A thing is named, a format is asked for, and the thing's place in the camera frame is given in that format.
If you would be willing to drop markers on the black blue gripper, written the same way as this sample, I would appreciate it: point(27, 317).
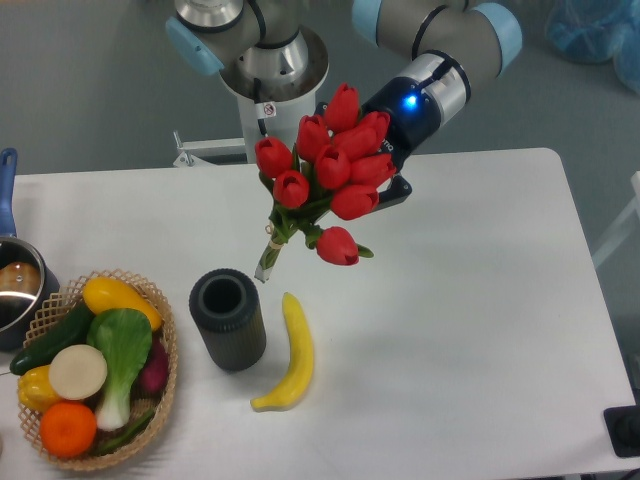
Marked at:
point(414, 117)

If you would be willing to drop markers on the red tulip bouquet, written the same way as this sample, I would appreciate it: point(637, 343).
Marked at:
point(335, 165)

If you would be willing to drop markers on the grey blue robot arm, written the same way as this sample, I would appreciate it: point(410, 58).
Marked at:
point(453, 48)

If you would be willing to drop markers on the dark grey ribbed vase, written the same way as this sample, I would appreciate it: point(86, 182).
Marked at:
point(225, 306)

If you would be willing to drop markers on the yellow banana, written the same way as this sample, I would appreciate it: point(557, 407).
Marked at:
point(292, 387)

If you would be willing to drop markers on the blue plastic bag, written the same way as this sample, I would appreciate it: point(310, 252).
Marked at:
point(596, 32)

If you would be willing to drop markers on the yellow squash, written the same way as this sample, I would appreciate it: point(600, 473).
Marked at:
point(104, 293)

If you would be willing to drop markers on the green bok choy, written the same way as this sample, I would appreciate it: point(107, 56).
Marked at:
point(124, 338)

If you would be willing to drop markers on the purple sweet potato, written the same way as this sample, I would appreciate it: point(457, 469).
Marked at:
point(154, 374)

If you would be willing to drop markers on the woven wicker basket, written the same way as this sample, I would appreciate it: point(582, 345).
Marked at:
point(152, 396)

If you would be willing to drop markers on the dark green cucumber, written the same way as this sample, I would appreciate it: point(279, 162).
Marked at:
point(70, 330)

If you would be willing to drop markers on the round cream slice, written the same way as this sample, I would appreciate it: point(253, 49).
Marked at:
point(77, 372)

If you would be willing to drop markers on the black device at edge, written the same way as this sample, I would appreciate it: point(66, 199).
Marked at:
point(623, 429)

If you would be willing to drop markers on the green chili pepper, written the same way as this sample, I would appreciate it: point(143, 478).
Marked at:
point(126, 436)

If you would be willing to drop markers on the yellow bell pepper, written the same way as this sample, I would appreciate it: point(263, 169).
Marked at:
point(35, 390)

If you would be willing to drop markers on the orange fruit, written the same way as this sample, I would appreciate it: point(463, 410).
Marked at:
point(68, 429)

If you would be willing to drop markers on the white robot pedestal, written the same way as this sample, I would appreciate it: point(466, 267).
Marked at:
point(273, 88)

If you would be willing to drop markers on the white frame at right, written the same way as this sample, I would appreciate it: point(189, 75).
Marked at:
point(620, 229)

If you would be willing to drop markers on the blue handled saucepan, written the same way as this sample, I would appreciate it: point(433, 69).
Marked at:
point(26, 280)

